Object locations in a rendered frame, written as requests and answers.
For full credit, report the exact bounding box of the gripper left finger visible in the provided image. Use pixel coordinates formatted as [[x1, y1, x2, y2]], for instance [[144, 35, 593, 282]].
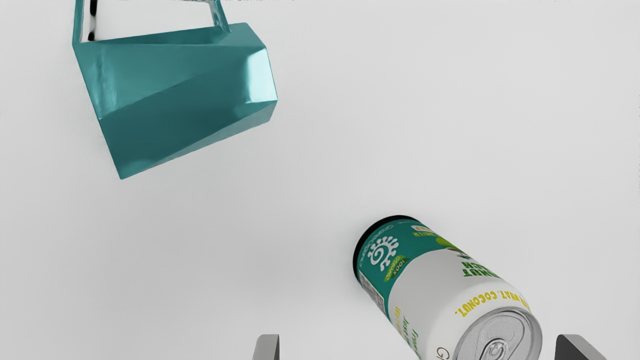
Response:
[[252, 334, 281, 360]]

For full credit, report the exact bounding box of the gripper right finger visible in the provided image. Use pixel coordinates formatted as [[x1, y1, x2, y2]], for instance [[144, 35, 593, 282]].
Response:
[[555, 334, 608, 360]]

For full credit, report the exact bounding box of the teal faceted mug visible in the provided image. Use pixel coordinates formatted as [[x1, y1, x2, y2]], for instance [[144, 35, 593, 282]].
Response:
[[72, 0, 279, 180]]

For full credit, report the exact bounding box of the white and teal drink can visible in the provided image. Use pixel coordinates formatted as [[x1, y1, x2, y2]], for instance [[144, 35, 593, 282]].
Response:
[[352, 215, 543, 360]]

